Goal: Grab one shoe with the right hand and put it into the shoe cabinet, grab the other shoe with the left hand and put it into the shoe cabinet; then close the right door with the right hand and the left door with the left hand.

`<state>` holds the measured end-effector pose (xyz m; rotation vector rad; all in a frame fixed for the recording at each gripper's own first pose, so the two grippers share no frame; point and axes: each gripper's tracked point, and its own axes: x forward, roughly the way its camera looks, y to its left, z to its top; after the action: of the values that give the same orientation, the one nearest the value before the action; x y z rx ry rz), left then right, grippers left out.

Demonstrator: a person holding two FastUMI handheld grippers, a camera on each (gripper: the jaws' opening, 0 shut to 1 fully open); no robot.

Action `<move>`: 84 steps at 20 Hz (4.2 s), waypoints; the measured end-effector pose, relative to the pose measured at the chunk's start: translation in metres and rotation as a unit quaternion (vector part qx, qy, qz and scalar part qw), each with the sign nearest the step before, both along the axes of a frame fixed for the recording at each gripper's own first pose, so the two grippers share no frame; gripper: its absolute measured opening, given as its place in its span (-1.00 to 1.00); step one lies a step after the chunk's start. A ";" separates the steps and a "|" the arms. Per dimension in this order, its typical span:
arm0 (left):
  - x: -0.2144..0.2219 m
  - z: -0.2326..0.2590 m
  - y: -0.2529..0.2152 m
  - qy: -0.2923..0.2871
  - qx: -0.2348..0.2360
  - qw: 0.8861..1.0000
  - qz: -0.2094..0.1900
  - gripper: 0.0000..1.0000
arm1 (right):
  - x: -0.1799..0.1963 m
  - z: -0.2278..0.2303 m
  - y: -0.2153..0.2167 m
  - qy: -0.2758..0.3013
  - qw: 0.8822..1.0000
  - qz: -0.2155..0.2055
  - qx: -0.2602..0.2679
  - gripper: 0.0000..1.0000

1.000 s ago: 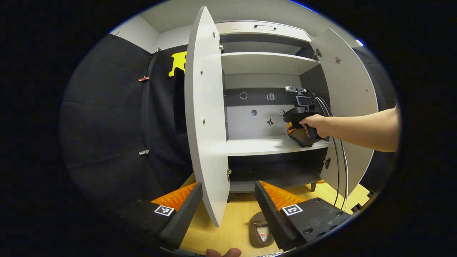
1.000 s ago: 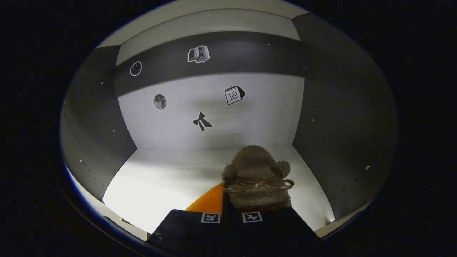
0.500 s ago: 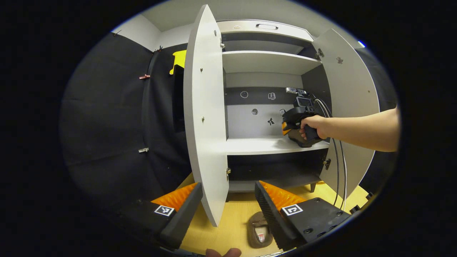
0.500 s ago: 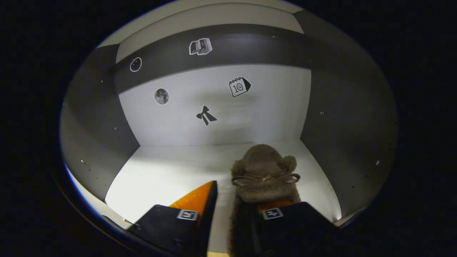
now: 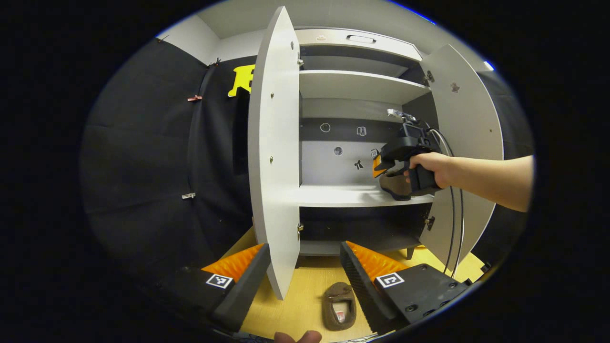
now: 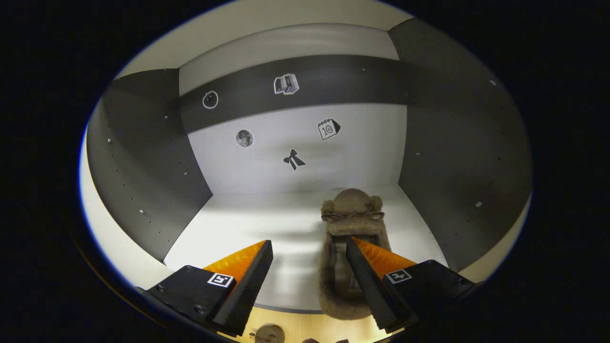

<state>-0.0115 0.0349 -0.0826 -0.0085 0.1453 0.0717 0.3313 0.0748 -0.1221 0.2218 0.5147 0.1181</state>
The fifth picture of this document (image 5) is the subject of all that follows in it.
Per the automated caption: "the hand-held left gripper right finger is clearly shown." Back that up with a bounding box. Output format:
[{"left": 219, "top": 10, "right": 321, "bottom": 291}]
[{"left": 340, "top": 241, "right": 471, "bottom": 335}]

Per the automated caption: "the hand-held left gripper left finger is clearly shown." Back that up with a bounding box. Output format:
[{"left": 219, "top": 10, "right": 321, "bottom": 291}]
[{"left": 160, "top": 243, "right": 272, "bottom": 333}]

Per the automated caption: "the brown fuzzy shoe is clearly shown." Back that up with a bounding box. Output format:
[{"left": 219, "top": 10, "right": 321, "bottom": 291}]
[
  {"left": 379, "top": 174, "right": 413, "bottom": 201},
  {"left": 322, "top": 282, "right": 357, "bottom": 332}
]

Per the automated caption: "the white shoe cabinet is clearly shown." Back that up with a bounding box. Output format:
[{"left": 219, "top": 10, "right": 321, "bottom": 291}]
[{"left": 248, "top": 6, "right": 505, "bottom": 301}]

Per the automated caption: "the white cabinet door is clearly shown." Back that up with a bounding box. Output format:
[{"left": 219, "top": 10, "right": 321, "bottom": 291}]
[
  {"left": 248, "top": 6, "right": 302, "bottom": 301},
  {"left": 419, "top": 44, "right": 505, "bottom": 267}
]

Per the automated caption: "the black backdrop cloth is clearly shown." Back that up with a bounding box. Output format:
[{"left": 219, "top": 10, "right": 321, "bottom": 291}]
[
  {"left": 81, "top": 38, "right": 258, "bottom": 286},
  {"left": 472, "top": 71, "right": 534, "bottom": 267}
]

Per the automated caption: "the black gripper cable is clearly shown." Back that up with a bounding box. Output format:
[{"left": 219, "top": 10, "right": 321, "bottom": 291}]
[{"left": 427, "top": 125, "right": 467, "bottom": 278}]

